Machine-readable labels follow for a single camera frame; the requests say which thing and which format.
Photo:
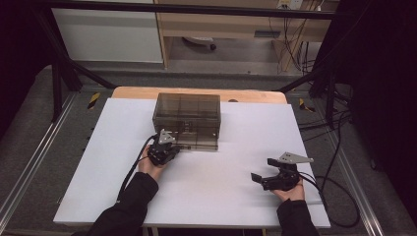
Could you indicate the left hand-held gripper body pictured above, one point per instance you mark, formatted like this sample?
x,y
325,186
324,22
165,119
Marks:
x,y
162,154

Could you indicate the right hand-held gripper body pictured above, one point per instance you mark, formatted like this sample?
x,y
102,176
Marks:
x,y
283,182

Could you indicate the smoky transparent drawer box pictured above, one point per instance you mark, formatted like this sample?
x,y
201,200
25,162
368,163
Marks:
x,y
187,106

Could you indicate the person's right hand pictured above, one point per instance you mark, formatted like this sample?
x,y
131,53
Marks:
x,y
292,194

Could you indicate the person's left hand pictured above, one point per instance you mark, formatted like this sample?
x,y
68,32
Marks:
x,y
147,168

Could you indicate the yellow black tape strip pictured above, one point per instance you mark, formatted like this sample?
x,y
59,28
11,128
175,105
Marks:
x,y
93,100
306,105

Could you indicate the wooden table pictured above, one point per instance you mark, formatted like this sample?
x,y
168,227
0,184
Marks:
x,y
137,92

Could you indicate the black metal stand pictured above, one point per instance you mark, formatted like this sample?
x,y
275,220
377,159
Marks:
x,y
65,75
323,78

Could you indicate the chair base with caster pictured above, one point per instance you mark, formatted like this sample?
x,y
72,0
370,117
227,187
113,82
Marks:
x,y
200,41

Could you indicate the light wooden desk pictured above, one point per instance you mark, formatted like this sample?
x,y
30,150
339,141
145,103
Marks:
x,y
223,26

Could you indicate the dark curtain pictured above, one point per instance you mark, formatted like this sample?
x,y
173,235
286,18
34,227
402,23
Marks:
x,y
383,82
19,49

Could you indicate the white power strip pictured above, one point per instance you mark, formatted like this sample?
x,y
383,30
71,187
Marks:
x,y
290,4

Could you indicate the aluminium floor rail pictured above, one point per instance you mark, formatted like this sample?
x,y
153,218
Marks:
x,y
357,183
36,154

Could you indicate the black horizontal frame bar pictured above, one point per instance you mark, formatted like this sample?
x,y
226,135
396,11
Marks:
x,y
196,9

